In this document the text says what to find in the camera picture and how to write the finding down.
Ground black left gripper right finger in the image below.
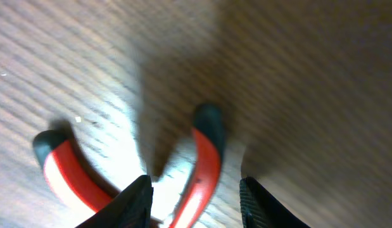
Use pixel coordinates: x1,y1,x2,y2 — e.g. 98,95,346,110
239,177,309,228

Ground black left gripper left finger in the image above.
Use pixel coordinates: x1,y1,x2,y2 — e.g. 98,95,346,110
77,175,153,228

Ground red black handled pliers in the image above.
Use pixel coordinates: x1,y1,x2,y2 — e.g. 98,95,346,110
32,103,225,227

